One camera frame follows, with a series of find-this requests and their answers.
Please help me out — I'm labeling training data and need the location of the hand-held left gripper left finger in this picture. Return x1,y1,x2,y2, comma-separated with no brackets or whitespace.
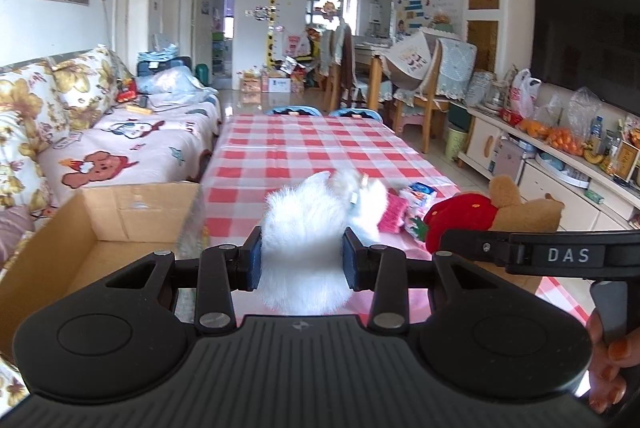
102,227,264,334

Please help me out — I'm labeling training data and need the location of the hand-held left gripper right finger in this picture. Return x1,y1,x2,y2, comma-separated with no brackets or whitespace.
341,228,501,331

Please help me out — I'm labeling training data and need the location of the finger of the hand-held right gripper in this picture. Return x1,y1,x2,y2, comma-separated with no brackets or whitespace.
440,229,521,276

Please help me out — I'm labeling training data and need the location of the red and brown plush bear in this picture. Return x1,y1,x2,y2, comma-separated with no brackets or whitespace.
425,175,566,255

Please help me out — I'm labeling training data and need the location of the white plush toy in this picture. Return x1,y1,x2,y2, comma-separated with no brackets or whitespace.
260,170,388,315

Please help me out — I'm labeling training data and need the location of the pink knit hat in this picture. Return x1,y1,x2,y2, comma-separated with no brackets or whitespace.
377,190,411,233

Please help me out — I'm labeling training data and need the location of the blue tissue packet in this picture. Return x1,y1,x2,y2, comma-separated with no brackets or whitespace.
400,183,438,239

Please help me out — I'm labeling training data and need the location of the cardboard box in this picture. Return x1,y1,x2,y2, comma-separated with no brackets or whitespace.
0,182,201,359

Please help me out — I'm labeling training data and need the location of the person's right hand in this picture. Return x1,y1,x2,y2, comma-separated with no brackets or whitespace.
585,307,630,415

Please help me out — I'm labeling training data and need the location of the light green trash bin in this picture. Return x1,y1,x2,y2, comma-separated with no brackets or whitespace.
445,126,469,161

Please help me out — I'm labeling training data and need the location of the cream television cabinet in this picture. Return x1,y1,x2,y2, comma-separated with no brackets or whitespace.
457,105,640,233

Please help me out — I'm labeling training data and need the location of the bag of small oranges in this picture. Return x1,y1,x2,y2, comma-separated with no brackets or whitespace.
547,128,586,157

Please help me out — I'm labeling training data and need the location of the red checked tablecloth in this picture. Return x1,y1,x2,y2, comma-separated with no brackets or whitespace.
177,113,591,324

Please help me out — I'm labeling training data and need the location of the blue stool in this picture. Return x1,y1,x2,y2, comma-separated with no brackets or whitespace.
262,105,321,117
327,108,386,123

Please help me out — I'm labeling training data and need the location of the clear plastic bag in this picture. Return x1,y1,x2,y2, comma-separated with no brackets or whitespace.
567,86,603,133

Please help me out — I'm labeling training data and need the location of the glass kettle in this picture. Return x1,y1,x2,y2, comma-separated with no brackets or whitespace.
482,80,508,111

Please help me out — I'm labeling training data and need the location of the white plastic bag red print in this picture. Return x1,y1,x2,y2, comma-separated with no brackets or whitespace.
507,68,542,119

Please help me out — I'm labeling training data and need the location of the cartoon printed sofa sheet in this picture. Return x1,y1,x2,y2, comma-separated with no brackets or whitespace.
37,88,223,205

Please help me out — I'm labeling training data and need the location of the pile of boxes on floor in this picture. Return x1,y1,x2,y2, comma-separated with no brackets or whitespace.
240,66,307,93

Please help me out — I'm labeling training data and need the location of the wooden chair with teal cover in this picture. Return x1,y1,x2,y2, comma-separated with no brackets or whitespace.
392,38,478,153

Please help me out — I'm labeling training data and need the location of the blue bedding in clear bag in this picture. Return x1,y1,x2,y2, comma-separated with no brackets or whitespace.
137,68,218,109

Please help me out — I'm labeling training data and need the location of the white folding food cover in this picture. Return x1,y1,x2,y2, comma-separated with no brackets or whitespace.
385,30,442,91

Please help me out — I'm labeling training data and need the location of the wooden dining table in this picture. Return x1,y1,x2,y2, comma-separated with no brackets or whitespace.
350,42,397,109

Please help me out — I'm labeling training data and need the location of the chair with brown coat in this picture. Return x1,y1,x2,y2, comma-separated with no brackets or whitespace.
325,22,357,111

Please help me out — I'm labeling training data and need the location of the black suitcase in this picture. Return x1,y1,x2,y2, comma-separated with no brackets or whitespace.
137,56,193,78

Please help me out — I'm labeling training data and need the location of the black television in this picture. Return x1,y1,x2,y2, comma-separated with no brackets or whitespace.
530,0,640,121

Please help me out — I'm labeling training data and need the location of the stack of blue cloths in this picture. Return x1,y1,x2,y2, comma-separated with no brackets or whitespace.
137,44,178,63

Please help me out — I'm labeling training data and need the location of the large floral cushion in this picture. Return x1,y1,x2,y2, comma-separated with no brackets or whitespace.
0,60,66,215
52,46,136,131

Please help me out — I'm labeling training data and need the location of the giraffe height chart sticker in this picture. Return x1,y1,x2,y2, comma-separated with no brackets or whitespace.
262,0,292,71

